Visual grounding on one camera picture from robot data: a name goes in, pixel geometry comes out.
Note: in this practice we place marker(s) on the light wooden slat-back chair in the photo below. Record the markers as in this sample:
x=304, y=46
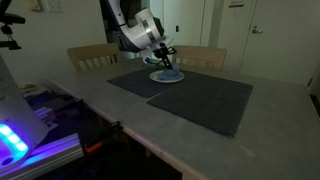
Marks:
x=90, y=51
x=200, y=53

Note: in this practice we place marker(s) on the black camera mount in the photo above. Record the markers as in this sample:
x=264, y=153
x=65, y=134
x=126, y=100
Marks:
x=10, y=28

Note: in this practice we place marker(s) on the white round plate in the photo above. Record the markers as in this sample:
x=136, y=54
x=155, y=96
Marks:
x=154, y=77

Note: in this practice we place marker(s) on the dark grey fabric placemat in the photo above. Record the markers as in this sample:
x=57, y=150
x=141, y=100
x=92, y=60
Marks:
x=206, y=103
x=133, y=83

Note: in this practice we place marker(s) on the white box with blue lights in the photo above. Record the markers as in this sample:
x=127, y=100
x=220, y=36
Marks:
x=16, y=133

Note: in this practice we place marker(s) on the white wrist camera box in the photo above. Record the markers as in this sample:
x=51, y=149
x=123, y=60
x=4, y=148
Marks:
x=149, y=55

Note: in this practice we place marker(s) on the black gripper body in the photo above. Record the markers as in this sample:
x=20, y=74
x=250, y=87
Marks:
x=163, y=51

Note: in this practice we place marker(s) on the white double closet door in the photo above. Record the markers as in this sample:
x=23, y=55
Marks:
x=186, y=20

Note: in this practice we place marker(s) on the silver aluminium rail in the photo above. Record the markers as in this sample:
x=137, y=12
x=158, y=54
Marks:
x=53, y=155

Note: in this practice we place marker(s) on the white room door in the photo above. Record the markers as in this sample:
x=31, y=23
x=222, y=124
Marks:
x=286, y=43

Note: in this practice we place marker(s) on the yellowish wall thermostat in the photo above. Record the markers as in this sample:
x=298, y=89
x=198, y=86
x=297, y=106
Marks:
x=33, y=4

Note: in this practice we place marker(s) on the blue cleaning cloth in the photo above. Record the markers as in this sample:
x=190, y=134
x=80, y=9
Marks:
x=168, y=76

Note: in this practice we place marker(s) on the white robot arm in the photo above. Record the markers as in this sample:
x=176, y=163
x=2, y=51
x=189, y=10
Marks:
x=140, y=30

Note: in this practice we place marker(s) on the pale clutter pile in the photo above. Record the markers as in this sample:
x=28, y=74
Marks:
x=31, y=88

